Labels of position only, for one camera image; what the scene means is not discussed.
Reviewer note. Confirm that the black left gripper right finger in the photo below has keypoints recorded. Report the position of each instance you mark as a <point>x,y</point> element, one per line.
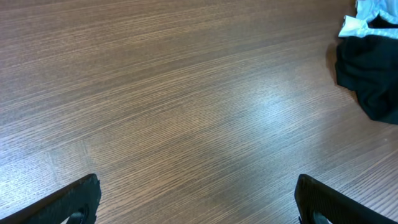
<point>319,203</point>

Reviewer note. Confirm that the black cloth garment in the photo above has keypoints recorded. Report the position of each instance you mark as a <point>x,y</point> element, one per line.
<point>368,66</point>

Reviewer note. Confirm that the white light-blue striped shirt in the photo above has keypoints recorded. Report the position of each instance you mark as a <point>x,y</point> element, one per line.
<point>373,17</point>

